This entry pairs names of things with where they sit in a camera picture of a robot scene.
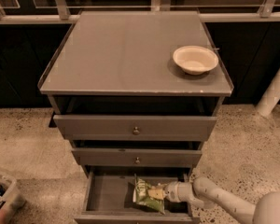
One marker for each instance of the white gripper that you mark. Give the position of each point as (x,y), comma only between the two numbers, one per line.
(171,191)

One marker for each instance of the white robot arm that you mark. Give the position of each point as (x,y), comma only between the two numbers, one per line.
(204,193)

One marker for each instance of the green jalapeno chip bag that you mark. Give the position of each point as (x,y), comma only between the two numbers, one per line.
(140,196)

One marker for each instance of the white diagonal support pole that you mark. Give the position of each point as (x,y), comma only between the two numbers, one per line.
(271,97)

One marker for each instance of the grey drawer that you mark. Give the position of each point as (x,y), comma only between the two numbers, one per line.
(126,157)
(152,128)
(109,197)

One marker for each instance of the grey drawer cabinet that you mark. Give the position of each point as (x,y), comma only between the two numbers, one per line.
(121,63)

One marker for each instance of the metal window railing frame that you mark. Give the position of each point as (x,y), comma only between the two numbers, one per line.
(66,11)

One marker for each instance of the grey bottom drawer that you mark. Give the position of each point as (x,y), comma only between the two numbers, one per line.
(109,197)

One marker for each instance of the brass top drawer knob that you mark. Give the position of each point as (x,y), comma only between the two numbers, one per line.
(136,131)

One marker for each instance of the grey middle drawer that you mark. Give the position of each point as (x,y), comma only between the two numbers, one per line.
(126,157)

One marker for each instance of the grey top drawer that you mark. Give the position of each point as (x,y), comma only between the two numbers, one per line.
(152,128)

